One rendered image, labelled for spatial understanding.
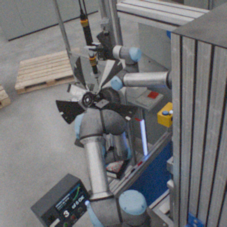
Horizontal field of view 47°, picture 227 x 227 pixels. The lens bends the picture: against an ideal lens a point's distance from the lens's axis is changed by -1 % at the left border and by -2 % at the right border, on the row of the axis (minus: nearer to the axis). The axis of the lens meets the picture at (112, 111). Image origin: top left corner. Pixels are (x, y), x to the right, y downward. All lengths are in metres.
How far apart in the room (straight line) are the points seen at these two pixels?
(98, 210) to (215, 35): 0.88
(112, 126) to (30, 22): 6.10
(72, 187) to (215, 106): 0.86
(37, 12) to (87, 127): 6.08
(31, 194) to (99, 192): 1.90
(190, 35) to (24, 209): 2.63
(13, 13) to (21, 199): 5.00
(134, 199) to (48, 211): 0.40
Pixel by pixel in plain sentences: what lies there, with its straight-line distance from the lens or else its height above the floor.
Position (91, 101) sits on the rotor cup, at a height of 1.22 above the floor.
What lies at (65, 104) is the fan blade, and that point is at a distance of 2.08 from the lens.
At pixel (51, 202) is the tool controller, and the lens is 1.34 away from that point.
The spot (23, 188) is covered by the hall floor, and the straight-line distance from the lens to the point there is 3.18.
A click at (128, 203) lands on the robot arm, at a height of 1.27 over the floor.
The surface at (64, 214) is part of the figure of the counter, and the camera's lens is 1.38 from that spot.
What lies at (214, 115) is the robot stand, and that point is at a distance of 0.73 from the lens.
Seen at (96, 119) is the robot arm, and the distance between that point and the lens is 1.26.
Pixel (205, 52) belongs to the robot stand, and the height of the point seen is 2.00.
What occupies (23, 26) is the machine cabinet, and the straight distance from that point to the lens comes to 7.20.
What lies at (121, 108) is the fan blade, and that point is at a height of 1.18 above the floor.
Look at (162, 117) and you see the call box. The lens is 1.90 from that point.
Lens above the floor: 2.30
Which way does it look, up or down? 38 degrees down
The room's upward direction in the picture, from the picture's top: 12 degrees counter-clockwise
